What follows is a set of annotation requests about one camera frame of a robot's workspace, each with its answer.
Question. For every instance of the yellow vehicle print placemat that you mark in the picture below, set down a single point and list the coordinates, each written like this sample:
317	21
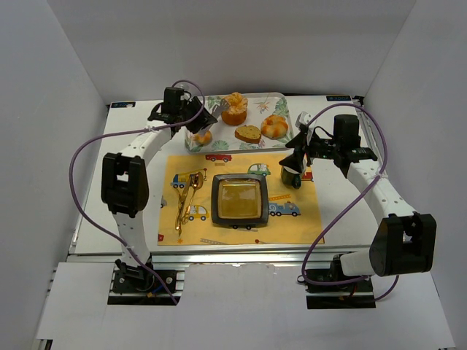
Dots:
195	212

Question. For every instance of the left blue corner label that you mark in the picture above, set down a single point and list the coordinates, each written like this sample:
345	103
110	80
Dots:
123	104

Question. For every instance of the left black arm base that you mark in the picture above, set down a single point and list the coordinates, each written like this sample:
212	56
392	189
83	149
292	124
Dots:
131	286

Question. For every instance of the gold fork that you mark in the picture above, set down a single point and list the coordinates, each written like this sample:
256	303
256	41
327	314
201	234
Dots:
181	204

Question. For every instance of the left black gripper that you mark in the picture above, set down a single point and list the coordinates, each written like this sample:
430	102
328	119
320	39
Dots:
201	115

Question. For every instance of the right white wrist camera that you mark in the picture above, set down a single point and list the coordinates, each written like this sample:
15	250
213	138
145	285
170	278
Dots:
303	119

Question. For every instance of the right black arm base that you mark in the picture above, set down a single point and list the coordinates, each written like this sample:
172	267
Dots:
346	296

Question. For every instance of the white tropical leaf tray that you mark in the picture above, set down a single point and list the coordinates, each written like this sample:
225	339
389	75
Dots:
260	106

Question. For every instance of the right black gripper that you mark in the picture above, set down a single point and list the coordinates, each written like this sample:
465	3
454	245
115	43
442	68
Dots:
301	146

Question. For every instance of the sliced loaf cake piece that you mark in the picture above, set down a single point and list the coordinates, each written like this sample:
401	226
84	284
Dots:
248	133

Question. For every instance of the large round sugared cake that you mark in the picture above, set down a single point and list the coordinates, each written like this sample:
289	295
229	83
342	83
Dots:
236	113

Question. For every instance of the small round bread roll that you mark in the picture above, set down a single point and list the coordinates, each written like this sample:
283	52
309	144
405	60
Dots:
202	139

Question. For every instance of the right blue corner label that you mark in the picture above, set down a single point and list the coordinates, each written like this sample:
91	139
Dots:
338	98

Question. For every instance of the gold spoon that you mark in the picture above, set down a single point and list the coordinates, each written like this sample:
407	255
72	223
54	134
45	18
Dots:
197	184

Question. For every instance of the dark green cup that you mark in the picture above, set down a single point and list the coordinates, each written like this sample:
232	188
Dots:
292	177

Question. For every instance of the black square amber plate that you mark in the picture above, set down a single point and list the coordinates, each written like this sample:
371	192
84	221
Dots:
239	201

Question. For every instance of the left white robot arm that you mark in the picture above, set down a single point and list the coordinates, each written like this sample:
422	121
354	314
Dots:
124	184

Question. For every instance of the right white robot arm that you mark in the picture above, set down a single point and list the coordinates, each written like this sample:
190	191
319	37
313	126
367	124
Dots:
404	241

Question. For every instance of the aluminium frame rail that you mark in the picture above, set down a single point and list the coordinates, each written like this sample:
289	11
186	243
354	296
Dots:
180	260

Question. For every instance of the blue corner label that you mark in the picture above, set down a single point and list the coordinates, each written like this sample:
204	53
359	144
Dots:
123	104
338	98

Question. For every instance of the orange glazed donut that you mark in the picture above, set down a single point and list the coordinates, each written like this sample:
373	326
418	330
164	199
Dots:
274	127

